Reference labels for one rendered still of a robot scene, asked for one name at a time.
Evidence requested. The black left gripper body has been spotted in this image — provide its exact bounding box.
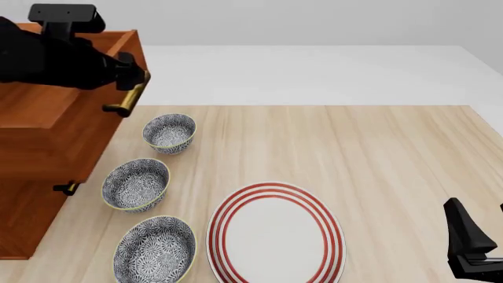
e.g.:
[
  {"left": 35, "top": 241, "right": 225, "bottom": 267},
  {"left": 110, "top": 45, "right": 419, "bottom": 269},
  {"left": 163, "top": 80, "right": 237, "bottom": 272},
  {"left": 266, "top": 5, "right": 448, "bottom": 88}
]
[{"left": 76, "top": 43, "right": 121, "bottom": 90}]

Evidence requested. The large patterned bowl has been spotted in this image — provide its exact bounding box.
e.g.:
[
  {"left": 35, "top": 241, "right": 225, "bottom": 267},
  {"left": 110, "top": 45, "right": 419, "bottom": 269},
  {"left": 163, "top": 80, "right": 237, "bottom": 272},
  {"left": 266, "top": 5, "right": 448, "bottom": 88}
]
[{"left": 112, "top": 215, "right": 198, "bottom": 283}]

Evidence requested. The wooden cabinet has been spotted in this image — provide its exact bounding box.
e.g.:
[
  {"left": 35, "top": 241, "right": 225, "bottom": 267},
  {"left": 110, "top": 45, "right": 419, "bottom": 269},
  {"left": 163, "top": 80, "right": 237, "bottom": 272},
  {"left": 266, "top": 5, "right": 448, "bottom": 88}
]
[{"left": 0, "top": 22, "right": 83, "bottom": 261}]

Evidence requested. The black plate on short stalk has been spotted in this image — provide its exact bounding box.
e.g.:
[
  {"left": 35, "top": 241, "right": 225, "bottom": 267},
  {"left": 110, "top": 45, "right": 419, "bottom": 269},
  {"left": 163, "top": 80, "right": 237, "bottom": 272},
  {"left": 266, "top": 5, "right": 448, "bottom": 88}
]
[{"left": 28, "top": 2, "right": 106, "bottom": 42}]

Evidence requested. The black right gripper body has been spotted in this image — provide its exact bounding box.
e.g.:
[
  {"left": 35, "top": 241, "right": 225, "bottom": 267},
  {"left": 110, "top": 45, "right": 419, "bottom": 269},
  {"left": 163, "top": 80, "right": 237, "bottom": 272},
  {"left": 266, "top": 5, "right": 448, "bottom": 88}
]
[{"left": 447, "top": 250, "right": 503, "bottom": 280}]

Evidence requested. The white plate with red rings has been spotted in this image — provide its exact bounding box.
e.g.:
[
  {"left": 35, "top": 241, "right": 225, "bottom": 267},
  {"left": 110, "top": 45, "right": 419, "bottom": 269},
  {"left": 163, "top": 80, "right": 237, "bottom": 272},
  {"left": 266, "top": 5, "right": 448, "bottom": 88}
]
[{"left": 205, "top": 182, "right": 347, "bottom": 283}]

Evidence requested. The small patterned bowl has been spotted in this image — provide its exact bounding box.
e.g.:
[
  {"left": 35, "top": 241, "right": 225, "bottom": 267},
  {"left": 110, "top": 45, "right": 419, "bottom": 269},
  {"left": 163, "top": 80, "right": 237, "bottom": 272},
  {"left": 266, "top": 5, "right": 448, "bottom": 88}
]
[{"left": 141, "top": 113, "right": 197, "bottom": 156}]

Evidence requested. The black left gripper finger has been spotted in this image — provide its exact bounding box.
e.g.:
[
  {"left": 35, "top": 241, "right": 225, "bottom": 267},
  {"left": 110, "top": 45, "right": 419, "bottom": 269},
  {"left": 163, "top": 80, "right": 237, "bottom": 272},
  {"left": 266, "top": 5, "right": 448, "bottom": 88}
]
[
  {"left": 117, "top": 52, "right": 138, "bottom": 66},
  {"left": 116, "top": 63, "right": 146, "bottom": 92}
]

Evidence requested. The wooden drawer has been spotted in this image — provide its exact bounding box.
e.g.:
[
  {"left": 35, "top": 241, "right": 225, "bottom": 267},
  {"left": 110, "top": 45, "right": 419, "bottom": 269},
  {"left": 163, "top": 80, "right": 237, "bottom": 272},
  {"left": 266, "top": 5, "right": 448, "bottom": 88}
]
[{"left": 0, "top": 28, "right": 150, "bottom": 184}]

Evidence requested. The brass drawer handle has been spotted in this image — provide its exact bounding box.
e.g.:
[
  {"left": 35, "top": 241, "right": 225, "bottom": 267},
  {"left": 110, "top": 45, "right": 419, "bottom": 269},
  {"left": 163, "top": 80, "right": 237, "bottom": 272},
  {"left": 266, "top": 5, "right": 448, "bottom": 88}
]
[
  {"left": 102, "top": 70, "right": 152, "bottom": 118},
  {"left": 53, "top": 179, "right": 82, "bottom": 197}
]

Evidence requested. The medium patterned bowl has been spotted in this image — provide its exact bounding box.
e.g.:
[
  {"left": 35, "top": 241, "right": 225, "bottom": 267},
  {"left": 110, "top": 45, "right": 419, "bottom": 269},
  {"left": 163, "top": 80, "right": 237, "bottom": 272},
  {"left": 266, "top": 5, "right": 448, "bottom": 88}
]
[{"left": 101, "top": 158, "right": 171, "bottom": 215}]

